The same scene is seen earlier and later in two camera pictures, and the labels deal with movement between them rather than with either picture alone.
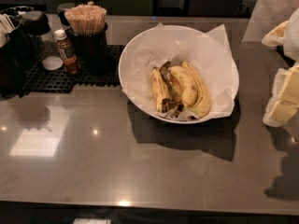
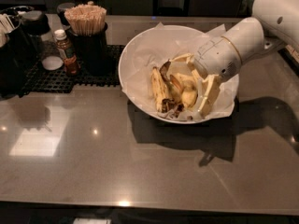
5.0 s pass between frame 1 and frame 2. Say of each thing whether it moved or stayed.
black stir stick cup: stayed
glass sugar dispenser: stayed
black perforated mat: stayed
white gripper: moved
